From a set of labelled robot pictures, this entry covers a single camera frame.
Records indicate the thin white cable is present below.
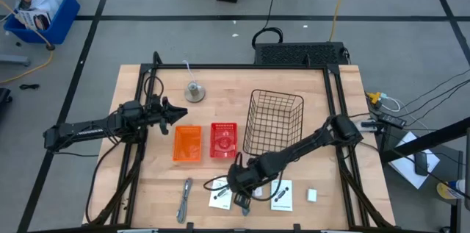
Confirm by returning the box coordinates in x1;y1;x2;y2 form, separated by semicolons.
181;59;197;84

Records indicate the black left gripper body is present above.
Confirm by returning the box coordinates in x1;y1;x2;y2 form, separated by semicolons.
145;95;173;137

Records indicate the red plastic basket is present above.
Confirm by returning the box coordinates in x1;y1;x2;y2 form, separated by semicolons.
209;122;239;159

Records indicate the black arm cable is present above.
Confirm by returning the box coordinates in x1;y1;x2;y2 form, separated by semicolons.
84;137;124;225

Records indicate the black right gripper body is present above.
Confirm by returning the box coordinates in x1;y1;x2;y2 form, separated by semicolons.
226;161;259;200

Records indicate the orange plastic basket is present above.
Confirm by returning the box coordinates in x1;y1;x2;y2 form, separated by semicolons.
172;125;203;163

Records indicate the black coiled power cable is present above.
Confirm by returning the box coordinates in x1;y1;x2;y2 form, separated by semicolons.
250;0;285;51

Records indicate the yellow plug connector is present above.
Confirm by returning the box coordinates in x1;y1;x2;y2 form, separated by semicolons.
366;92;383;108

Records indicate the grey metal furniture foot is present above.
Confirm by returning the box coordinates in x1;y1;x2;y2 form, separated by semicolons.
0;54;31;68

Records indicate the box with green side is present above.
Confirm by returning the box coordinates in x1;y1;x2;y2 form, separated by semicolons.
270;179;294;212

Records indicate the red round object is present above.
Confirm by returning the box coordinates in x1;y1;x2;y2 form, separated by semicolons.
214;132;234;154

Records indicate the white and yellow bottle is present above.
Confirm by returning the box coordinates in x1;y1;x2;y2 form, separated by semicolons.
435;179;466;201

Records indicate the grey metal pole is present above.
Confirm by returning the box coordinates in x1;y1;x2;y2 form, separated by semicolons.
464;127;470;212

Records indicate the black chair base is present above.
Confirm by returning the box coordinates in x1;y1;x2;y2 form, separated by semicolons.
0;87;13;117

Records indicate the black diagonal beam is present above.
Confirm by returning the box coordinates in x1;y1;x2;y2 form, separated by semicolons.
380;116;470;164

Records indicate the black aluminium frame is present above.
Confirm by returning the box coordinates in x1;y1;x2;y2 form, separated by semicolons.
90;51;396;232

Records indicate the white paper sheet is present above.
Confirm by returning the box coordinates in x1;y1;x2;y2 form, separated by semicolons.
388;131;441;190

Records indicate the black phone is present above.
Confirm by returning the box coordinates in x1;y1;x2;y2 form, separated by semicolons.
413;151;430;177

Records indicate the blue plastic bin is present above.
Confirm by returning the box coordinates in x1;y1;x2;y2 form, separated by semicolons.
2;0;82;46

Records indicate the black wire basket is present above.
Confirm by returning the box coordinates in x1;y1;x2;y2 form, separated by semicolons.
242;88;305;162

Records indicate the yellow floor cable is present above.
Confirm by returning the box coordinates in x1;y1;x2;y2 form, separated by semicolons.
0;0;56;85

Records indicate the dark grey side table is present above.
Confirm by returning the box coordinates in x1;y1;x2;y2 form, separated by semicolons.
377;129;464;233

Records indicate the black power brick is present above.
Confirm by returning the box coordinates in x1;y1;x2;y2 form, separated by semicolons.
377;112;408;130

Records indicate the black perforated computer case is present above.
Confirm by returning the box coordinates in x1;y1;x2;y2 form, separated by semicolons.
253;41;350;67

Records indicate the yellow extension cable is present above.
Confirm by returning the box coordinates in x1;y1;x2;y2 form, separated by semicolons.
328;0;355;43

